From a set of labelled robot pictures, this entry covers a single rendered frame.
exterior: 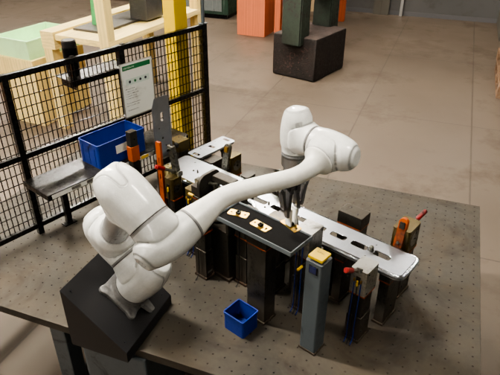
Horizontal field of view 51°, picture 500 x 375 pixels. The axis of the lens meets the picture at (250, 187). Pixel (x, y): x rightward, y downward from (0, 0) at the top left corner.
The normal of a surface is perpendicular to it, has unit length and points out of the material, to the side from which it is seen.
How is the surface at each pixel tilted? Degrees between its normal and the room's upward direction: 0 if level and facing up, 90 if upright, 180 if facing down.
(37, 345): 0
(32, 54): 90
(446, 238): 0
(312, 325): 90
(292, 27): 89
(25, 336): 0
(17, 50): 90
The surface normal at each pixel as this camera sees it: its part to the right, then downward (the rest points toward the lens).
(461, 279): 0.00, -0.86
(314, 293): -0.65, 0.39
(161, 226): 0.38, -0.14
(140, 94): 0.76, 0.33
